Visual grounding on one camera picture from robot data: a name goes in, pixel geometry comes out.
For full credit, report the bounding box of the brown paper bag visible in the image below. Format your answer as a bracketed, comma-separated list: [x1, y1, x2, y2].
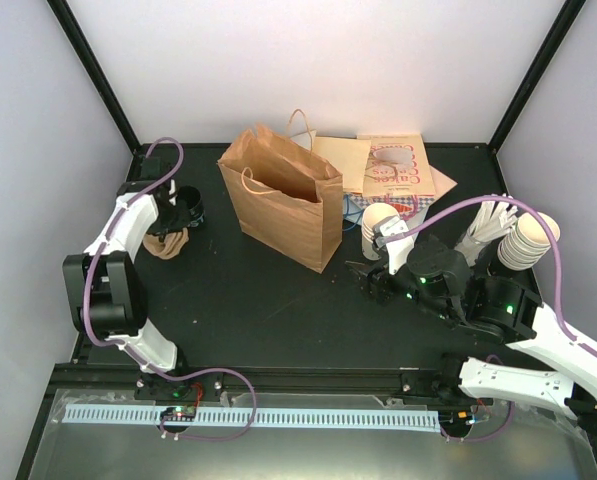
[217, 124, 343, 273]

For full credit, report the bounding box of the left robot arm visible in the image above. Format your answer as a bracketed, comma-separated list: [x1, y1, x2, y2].
[62, 155, 193, 399]

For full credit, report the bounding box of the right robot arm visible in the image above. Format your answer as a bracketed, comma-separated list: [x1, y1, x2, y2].
[346, 237, 597, 436]

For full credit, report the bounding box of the black cup sleeve stack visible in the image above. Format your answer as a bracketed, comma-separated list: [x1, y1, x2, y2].
[177, 186, 205, 229]

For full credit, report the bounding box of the brown cardboard cup carrier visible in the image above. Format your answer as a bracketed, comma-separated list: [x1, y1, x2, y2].
[143, 228, 189, 260]

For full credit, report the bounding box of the white paper cup stack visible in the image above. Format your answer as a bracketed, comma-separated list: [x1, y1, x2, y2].
[361, 203, 400, 261]

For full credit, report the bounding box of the blue checkered paper bag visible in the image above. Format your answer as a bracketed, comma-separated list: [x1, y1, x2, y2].
[347, 194, 436, 220]

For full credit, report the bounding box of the cakes printed paper bag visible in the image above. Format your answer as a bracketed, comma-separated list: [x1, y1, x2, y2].
[357, 134, 436, 198]

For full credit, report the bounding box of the yellow padded envelope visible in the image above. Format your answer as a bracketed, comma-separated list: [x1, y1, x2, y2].
[290, 130, 371, 194]

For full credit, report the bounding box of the tan flat paper bag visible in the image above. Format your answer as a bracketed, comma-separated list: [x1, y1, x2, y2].
[430, 166, 457, 201]

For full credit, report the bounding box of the jar of white stirrers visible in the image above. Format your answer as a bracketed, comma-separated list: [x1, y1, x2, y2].
[454, 201, 518, 267]

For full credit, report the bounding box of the white lid stack on sleeve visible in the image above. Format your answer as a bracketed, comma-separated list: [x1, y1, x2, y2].
[487, 212, 552, 277]

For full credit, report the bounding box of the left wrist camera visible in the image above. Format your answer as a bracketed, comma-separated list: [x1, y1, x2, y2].
[160, 179, 177, 205]

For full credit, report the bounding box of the light blue cable duct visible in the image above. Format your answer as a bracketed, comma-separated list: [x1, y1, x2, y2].
[62, 404, 440, 433]

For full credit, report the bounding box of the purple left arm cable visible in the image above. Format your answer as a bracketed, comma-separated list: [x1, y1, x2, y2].
[84, 136, 257, 444]

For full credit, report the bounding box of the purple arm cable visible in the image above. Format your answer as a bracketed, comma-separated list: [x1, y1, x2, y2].
[84, 136, 257, 444]
[385, 196, 597, 444]

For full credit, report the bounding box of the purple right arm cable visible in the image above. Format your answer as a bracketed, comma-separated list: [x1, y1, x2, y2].
[385, 196, 597, 444]

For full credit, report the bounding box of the black frame post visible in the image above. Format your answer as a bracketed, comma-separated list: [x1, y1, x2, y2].
[47, 0, 141, 152]
[488, 0, 586, 154]

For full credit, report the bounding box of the right black frame post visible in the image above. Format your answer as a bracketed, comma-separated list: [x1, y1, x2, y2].
[488, 0, 586, 154]

